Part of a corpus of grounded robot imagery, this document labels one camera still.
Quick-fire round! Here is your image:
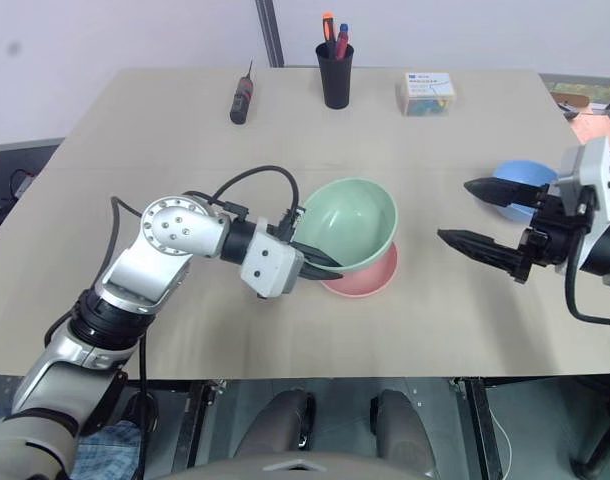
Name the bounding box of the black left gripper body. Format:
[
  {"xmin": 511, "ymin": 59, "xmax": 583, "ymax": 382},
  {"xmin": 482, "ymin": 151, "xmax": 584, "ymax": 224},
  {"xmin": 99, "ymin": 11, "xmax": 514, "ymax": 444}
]
[{"xmin": 266, "ymin": 206, "xmax": 307, "ymax": 246}]

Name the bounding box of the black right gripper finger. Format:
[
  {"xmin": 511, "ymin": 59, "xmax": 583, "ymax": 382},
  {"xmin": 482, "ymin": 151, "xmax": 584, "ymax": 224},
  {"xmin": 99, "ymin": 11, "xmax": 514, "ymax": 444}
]
[
  {"xmin": 463, "ymin": 175, "xmax": 542, "ymax": 209},
  {"xmin": 436, "ymin": 228, "xmax": 530, "ymax": 286}
]

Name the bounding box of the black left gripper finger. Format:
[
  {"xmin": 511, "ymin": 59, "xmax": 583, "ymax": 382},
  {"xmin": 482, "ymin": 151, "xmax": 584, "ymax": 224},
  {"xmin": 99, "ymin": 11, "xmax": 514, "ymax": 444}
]
[
  {"xmin": 291, "ymin": 242, "xmax": 344, "ymax": 268},
  {"xmin": 298, "ymin": 262, "xmax": 339, "ymax": 283}
]

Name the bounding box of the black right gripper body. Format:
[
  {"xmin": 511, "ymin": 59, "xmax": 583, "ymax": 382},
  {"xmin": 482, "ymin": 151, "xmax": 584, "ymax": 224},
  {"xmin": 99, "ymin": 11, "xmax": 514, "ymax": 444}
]
[{"xmin": 518, "ymin": 181, "xmax": 587, "ymax": 270}]

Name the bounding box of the green bowl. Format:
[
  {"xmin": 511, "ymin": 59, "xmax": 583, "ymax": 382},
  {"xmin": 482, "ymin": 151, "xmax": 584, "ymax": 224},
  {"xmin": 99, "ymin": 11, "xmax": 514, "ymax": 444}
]
[{"xmin": 300, "ymin": 176, "xmax": 400, "ymax": 274}]

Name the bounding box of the blue bowl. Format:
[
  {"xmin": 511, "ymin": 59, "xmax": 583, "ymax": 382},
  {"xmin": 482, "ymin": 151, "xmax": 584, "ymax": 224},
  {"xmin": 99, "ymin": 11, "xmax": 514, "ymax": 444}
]
[{"xmin": 491, "ymin": 159, "xmax": 561, "ymax": 224}]

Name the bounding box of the pink bowl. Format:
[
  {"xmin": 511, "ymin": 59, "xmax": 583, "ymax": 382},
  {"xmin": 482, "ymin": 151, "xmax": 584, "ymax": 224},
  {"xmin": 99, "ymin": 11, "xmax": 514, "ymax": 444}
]
[{"xmin": 319, "ymin": 240, "xmax": 400, "ymax": 300}]

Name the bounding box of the brown cardboard box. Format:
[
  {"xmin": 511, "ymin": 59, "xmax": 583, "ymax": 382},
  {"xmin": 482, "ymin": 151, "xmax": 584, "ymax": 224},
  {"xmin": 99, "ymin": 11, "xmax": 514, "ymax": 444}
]
[{"xmin": 548, "ymin": 90, "xmax": 592, "ymax": 110}]

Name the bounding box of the clear box with blue label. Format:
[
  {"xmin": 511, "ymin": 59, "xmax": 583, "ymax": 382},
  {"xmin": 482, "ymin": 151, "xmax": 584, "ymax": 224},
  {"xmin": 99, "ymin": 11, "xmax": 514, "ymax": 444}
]
[{"xmin": 395, "ymin": 71, "xmax": 458, "ymax": 119}]

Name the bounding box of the black screwdriver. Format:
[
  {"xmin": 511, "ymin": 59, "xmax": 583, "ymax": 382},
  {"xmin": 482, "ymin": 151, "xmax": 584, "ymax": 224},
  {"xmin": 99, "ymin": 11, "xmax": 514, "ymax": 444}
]
[{"xmin": 228, "ymin": 56, "xmax": 257, "ymax": 126}]

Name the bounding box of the dark rounded shape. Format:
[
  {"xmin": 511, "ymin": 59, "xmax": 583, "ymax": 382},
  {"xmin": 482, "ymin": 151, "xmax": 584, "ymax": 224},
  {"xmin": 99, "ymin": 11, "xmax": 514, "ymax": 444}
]
[{"xmin": 233, "ymin": 388, "xmax": 317, "ymax": 460}]

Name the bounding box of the black pen cup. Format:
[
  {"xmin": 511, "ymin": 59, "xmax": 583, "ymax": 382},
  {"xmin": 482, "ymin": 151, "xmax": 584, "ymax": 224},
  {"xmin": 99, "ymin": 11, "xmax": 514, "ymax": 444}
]
[{"xmin": 315, "ymin": 41, "xmax": 356, "ymax": 110}]

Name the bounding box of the grey robot torso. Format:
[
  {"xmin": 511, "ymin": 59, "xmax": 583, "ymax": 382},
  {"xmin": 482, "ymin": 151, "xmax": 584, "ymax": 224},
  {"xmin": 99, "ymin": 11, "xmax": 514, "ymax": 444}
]
[{"xmin": 168, "ymin": 448, "xmax": 439, "ymax": 480}]

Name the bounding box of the red pen with blue cap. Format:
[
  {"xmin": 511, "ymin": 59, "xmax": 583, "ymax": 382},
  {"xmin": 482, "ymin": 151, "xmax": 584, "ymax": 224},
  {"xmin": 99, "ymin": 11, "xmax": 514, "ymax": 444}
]
[{"xmin": 333, "ymin": 22, "xmax": 351, "ymax": 60}]

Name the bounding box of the orange marker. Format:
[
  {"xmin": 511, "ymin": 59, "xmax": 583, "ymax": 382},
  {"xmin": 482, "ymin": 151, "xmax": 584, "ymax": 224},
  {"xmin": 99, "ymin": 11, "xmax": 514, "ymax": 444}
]
[{"xmin": 320, "ymin": 11, "xmax": 337, "ymax": 57}]

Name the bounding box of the blue denim fabric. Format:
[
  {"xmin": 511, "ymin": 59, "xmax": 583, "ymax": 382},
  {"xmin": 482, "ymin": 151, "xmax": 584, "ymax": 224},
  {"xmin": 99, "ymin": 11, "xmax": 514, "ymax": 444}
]
[{"xmin": 67, "ymin": 418, "xmax": 145, "ymax": 480}]

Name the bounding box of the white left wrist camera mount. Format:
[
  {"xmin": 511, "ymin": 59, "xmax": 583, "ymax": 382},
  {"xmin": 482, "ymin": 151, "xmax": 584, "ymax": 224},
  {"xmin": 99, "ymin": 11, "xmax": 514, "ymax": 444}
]
[{"xmin": 240, "ymin": 216, "xmax": 306, "ymax": 301}]

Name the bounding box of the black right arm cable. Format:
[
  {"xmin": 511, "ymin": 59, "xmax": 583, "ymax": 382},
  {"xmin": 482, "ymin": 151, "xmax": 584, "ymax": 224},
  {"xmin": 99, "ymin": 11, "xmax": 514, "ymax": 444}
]
[{"xmin": 563, "ymin": 234, "xmax": 610, "ymax": 329}]

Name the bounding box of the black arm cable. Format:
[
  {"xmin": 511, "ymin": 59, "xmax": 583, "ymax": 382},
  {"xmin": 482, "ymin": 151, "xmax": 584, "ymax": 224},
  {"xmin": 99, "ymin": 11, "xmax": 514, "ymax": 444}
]
[
  {"xmin": 563, "ymin": 234, "xmax": 610, "ymax": 329},
  {"xmin": 43, "ymin": 195, "xmax": 159, "ymax": 480}
]

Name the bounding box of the black left wrist cable loop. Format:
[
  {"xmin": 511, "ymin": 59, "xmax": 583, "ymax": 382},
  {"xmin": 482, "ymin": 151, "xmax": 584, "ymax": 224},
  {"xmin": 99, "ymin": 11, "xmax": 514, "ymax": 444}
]
[{"xmin": 183, "ymin": 165, "xmax": 306, "ymax": 227}]

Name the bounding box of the black table frame leg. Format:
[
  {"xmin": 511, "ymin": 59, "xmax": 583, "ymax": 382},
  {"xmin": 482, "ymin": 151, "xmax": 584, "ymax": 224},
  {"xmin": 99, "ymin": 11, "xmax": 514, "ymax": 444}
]
[
  {"xmin": 452, "ymin": 375, "xmax": 505, "ymax": 480},
  {"xmin": 172, "ymin": 378, "xmax": 228, "ymax": 472}
]

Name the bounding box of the thin white cable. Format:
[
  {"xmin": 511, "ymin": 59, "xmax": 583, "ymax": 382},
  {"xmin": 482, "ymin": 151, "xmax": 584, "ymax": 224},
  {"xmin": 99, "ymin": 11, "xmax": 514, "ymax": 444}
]
[{"xmin": 488, "ymin": 405, "xmax": 515, "ymax": 480}]

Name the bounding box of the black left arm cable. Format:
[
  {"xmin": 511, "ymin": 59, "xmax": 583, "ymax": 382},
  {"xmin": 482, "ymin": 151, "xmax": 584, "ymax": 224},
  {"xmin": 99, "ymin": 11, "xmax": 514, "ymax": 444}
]
[{"xmin": 43, "ymin": 195, "xmax": 159, "ymax": 480}]

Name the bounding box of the grey metal post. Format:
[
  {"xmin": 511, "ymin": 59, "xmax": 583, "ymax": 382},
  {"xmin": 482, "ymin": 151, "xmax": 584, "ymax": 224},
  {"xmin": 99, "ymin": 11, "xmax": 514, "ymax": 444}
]
[{"xmin": 254, "ymin": 0, "xmax": 286, "ymax": 69}]

